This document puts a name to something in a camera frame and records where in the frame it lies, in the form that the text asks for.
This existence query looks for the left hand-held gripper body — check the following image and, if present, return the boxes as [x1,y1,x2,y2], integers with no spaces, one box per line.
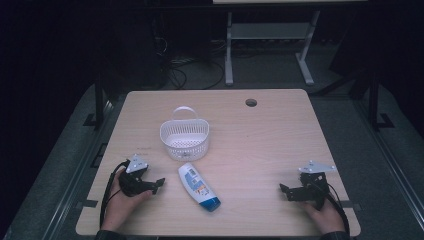
[117,153,157,198]

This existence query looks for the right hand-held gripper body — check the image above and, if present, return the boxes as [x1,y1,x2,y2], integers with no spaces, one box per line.
[289,160,337,212]

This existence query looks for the white and blue shampoo bottle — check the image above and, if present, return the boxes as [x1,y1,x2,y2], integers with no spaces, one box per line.
[177,162,222,213]

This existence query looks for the white plastic basket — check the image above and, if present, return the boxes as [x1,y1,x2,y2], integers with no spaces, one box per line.
[159,105,211,163]

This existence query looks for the person's right hand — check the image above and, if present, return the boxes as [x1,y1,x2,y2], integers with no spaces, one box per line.
[301,195,347,235]

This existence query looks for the person's left hand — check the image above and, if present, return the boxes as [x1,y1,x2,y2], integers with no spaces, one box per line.
[100,167,154,233]

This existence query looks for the black tape strip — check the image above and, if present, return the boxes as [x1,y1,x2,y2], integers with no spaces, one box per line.
[79,199,100,209]
[339,200,362,212]

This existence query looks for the black metal stand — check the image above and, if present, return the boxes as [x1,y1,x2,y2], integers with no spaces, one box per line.
[367,70,396,132]
[83,75,107,130]

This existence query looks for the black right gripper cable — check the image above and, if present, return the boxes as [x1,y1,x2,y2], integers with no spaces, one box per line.
[319,181,351,235]

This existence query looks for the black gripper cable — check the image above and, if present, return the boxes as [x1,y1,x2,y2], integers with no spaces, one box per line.
[99,159,131,229]
[319,181,351,235]

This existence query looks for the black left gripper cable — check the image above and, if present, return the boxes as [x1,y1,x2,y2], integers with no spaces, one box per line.
[99,159,131,229]

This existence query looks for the black floor cables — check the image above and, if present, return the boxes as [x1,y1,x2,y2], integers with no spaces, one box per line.
[153,35,226,91]

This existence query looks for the white metal table frame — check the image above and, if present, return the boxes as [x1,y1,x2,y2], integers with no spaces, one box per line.
[224,9,322,87]

